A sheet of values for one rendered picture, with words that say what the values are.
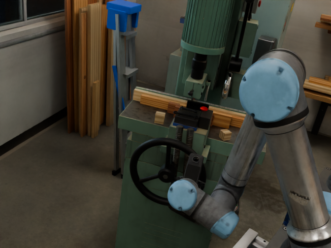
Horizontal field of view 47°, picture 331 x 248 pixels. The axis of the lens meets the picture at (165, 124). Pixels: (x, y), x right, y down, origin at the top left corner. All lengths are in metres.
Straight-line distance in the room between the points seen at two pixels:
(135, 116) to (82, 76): 1.42
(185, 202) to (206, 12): 0.74
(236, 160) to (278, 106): 0.30
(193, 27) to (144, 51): 2.80
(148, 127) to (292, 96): 0.88
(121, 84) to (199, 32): 1.07
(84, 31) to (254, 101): 2.19
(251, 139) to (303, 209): 0.22
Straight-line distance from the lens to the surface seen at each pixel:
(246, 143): 1.00
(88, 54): 2.91
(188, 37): 1.49
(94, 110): 3.04
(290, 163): 0.85
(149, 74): 4.28
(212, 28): 1.45
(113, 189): 2.62
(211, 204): 1.00
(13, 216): 2.44
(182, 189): 0.98
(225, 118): 1.59
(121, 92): 2.45
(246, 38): 1.70
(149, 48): 4.20
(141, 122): 1.55
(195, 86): 1.55
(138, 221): 1.83
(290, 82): 0.76
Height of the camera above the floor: 1.61
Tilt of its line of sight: 27 degrees down
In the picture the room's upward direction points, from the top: 9 degrees clockwise
